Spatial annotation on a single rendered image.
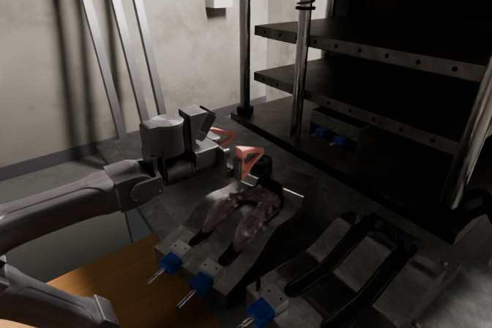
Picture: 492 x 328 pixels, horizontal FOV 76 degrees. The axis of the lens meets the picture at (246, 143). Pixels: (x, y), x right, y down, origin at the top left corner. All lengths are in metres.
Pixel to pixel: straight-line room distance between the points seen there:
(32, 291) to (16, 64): 2.56
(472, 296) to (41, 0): 3.03
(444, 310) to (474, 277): 0.16
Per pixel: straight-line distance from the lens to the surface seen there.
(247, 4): 1.76
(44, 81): 3.11
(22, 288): 0.62
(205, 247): 0.92
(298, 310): 0.77
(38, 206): 0.54
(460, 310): 1.01
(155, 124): 0.54
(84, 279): 1.02
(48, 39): 3.06
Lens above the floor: 1.52
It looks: 28 degrees down
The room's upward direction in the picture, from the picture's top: straight up
